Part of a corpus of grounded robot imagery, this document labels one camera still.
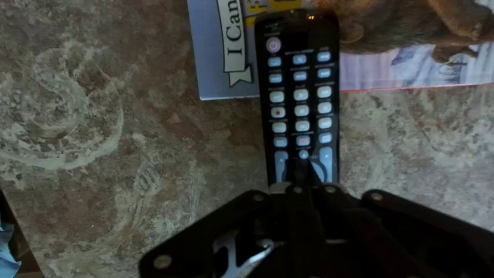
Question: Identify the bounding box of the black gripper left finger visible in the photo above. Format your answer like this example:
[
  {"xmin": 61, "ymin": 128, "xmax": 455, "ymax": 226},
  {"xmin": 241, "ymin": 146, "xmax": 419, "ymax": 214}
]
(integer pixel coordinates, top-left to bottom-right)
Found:
[{"xmin": 271, "ymin": 182, "xmax": 313, "ymax": 278}]

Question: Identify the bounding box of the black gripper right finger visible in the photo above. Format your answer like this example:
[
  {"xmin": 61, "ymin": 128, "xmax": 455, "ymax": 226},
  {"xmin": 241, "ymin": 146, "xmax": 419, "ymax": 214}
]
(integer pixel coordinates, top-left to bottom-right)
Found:
[{"xmin": 313, "ymin": 185, "xmax": 391, "ymax": 278}]

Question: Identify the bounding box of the black remote control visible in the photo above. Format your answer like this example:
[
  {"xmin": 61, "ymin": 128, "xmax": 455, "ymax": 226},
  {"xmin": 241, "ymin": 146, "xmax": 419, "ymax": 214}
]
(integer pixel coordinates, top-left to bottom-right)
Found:
[{"xmin": 255, "ymin": 9, "xmax": 340, "ymax": 183}]

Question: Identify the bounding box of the mammoth picture book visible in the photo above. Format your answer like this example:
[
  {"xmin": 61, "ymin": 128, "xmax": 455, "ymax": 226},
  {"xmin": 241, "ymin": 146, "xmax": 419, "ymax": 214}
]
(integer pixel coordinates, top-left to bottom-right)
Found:
[{"xmin": 187, "ymin": 0, "xmax": 494, "ymax": 100}]

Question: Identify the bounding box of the stone top side table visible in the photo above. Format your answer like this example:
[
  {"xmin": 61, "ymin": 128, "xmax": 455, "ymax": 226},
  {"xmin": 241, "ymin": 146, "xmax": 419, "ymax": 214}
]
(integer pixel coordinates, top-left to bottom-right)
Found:
[{"xmin": 0, "ymin": 0, "xmax": 494, "ymax": 278}]

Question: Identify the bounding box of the blue chair seat cushion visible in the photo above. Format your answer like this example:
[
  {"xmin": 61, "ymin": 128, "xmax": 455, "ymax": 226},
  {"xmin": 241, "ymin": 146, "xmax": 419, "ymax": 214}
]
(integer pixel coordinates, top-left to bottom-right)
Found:
[{"xmin": 0, "ymin": 223, "xmax": 22, "ymax": 278}]

